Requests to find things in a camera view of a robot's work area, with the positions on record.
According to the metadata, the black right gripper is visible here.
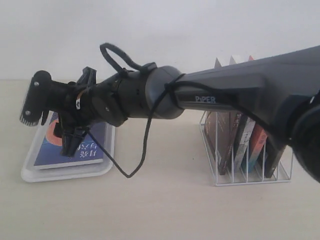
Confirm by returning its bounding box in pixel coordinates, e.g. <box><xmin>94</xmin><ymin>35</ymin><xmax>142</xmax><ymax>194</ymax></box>
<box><xmin>19</xmin><ymin>70</ymin><xmax>120</xmax><ymax>128</ymax></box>

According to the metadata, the dark blue cover book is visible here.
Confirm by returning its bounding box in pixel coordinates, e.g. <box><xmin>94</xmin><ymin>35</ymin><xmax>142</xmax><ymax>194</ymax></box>
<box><xmin>32</xmin><ymin>111</ymin><xmax>107</xmax><ymax>171</ymax></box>

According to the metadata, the brown cover book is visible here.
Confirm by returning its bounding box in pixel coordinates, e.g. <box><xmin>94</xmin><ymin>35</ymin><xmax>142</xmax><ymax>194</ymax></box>
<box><xmin>203</xmin><ymin>110</ymin><xmax>235</xmax><ymax>176</ymax></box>

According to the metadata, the black cover book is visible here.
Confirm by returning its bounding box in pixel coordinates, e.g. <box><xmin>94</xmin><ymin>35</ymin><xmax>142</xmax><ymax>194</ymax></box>
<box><xmin>264</xmin><ymin>139</ymin><xmax>286</xmax><ymax>178</ymax></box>

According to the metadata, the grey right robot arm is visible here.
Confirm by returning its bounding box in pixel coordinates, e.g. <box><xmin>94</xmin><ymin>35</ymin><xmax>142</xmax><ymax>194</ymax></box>
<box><xmin>19</xmin><ymin>42</ymin><xmax>320</xmax><ymax>181</ymax></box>

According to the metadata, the grey white spine book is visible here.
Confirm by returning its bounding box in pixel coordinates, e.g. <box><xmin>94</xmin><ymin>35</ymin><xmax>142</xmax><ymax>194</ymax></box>
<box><xmin>229</xmin><ymin>54</ymin><xmax>256</xmax><ymax>173</ymax></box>

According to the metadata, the red orange cover book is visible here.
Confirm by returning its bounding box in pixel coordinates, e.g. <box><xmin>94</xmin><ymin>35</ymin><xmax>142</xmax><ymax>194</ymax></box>
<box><xmin>246</xmin><ymin>55</ymin><xmax>270</xmax><ymax>173</ymax></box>

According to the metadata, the white rectangular plastic tray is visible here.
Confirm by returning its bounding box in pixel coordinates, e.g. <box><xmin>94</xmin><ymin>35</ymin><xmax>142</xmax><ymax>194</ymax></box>
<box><xmin>20</xmin><ymin>112</ymin><xmax>113</xmax><ymax>183</ymax></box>

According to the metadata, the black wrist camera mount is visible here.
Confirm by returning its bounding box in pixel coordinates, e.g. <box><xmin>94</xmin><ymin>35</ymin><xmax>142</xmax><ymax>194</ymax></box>
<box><xmin>54</xmin><ymin>66</ymin><xmax>97</xmax><ymax>157</ymax></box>

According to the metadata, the black cable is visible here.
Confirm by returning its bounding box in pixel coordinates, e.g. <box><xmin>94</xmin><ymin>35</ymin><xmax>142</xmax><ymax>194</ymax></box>
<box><xmin>82</xmin><ymin>42</ymin><xmax>293</xmax><ymax>179</ymax></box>

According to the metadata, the white wire book rack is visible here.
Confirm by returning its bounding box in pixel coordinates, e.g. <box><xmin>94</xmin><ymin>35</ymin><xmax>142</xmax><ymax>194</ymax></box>
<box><xmin>199</xmin><ymin>111</ymin><xmax>296</xmax><ymax>187</ymax></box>

